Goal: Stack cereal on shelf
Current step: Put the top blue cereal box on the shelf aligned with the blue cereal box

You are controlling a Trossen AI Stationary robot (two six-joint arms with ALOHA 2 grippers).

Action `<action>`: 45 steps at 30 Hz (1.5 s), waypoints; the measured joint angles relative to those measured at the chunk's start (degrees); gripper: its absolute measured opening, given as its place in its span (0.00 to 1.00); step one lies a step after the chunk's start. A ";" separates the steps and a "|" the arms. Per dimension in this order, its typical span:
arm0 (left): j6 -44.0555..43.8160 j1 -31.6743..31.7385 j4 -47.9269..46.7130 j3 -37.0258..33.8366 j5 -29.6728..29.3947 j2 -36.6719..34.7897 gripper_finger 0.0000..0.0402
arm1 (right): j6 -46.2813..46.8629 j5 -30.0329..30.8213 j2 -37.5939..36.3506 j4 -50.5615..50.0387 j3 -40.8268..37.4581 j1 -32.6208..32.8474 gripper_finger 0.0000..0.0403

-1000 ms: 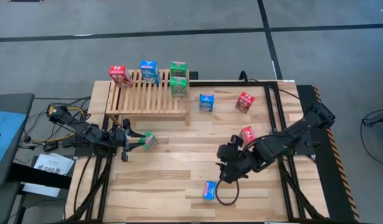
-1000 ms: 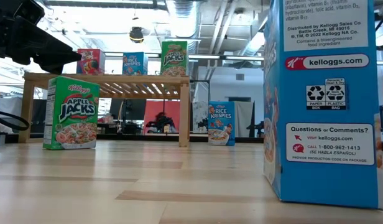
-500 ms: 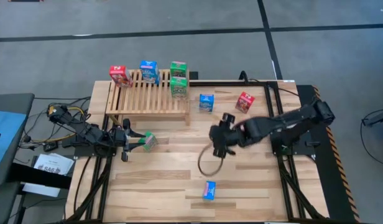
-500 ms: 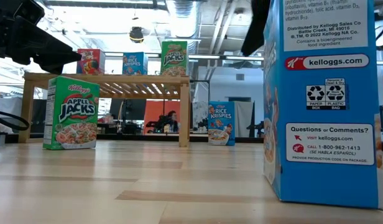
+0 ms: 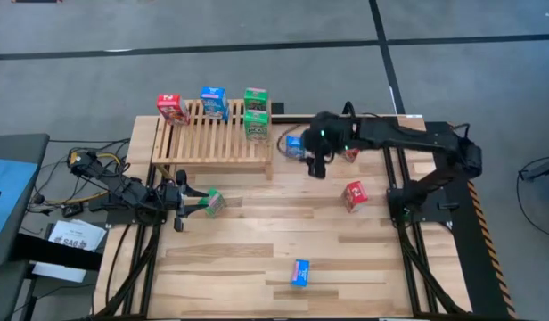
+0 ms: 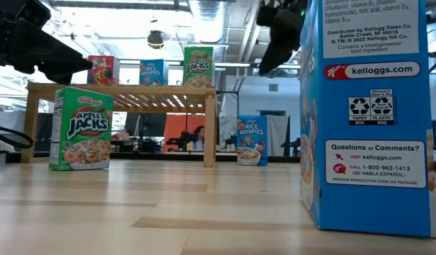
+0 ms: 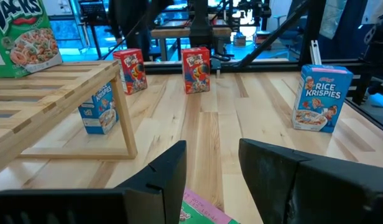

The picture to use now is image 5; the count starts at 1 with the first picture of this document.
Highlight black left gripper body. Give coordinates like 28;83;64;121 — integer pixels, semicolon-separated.
160;169;189;233

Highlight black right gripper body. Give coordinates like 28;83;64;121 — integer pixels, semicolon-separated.
299;111;345;180

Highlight green Apple Jacks cereal box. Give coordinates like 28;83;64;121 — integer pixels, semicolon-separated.
243;86;269;112
242;109;271;143
197;187;228;219

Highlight blue Rice Krispies cereal box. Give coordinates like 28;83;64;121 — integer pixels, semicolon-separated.
284;135;306;161
290;259;311;288
199;86;230;122

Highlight slatted wooden shelf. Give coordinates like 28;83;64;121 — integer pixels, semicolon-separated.
151;98;275;182

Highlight black power adapter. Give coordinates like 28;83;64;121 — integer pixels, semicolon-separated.
61;202;85;218

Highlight white printed paper sheet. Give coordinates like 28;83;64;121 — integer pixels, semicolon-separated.
46;218;107;251

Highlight dark grey desk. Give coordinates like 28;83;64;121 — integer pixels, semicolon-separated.
0;260;35;321
0;132;51;268

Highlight blue flat pad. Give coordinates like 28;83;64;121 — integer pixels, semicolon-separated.
0;156;39;251

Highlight black stand foot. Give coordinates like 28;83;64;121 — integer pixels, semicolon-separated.
519;155;549;183

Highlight yellow cable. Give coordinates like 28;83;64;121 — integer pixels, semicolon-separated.
46;151;124;207

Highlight thin black cable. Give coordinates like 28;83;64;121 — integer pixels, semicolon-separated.
48;137;132;155

